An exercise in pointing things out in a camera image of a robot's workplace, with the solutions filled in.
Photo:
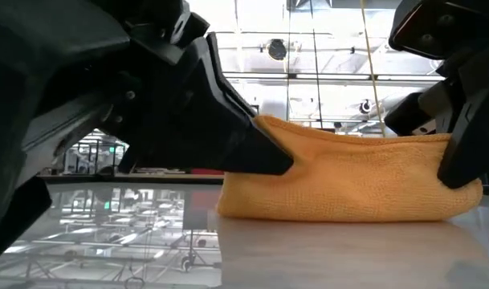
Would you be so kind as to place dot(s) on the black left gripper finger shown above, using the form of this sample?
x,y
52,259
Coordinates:
x,y
196,128

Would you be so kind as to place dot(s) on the long ceiling light bar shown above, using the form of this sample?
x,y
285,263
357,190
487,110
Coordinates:
x,y
328,76

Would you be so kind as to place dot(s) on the black-framed glass enclosure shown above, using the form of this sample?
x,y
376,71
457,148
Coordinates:
x,y
96,158

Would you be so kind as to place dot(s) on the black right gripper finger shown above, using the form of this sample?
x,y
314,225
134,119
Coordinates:
x,y
477,132

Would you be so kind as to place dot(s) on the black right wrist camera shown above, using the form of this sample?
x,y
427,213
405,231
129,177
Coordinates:
x,y
429,28

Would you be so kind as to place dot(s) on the orange microfibre towel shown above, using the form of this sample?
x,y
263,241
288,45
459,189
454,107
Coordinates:
x,y
348,180

